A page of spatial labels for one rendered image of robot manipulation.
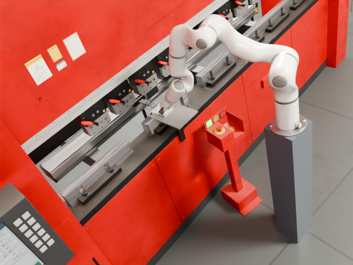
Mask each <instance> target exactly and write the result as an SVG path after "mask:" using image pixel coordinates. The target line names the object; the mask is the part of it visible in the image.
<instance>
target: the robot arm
mask: <svg viewBox="0 0 353 265"><path fill-rule="evenodd" d="M217 39H219V40H220V41H221V42H222V43H223V44H224V46H225V47H226V49H227V50H228V51H229V53H231V54H232V55H234V56H236V57H238V58H240V59H242V60H245V61H248V62H252V63H258V62H264V63H269V64H271V66H270V69H269V72H268V84H269V87H270V88H271V90H272V91H273V98H274V109H275V116H274V117H273V118H272V119H271V120H270V122H269V128H270V130H271V131H272V132H273V133H274V134H276V135H279V136H282V137H291V136H296V135H298V134H300V133H302V132H303V131H304V130H305V128H306V119H305V117H303V116H302V115H301V114H299V100H298V87H297V86H296V83H295V78H296V72H297V67H298V63H299V57H298V54H297V52H296V51H295V50H293V49H292V48H290V47H287V46H282V45H273V44H263V43H259V42H256V41H254V40H252V39H250V38H248V37H246V36H243V35H242V34H240V33H239V32H237V31H236V30H235V29H234V28H233V27H232V25H231V24H230V23H229V22H228V21H227V20H226V19H225V18H224V17H222V16H220V15H215V14H212V15H209V16H208V17H206V18H205V19H204V21H203V22H202V23H201V25H200V27H199V28H198V29H196V30H193V29H192V28H191V26H189V25H187V24H180V25H177V26H175V27H174V28H173V29H172V30H171V32H170V38H169V73H170V75H171V76H173V77H182V76H183V80H180V79H175V80H174V81H173V82H172V83H171V85H170V87H169V89H168V90H167V92H166V94H165V99H164V100H163V102H162V103H161V104H160V106H159V107H160V110H159V111H158V112H159V113H160V114H161V115H163V114H164V111H166V110H167V109H169V108H170V107H171V106H172V105H173V104H175V103H177V102H178V100H179V98H180V97H181V96H183V95H184V94H186V93H188V92H190V91H191V90H192V89H193V84H194V77H193V74H192V73H191V72H190V71H189V70H188V69H187V68H185V60H186V48H187V45H189V46H191V47H192V48H194V49H196V50H199V51H202V50H207V49H209V48H211V47H212V46H213V45H214V43H215V41H216V40H217Z"/></svg>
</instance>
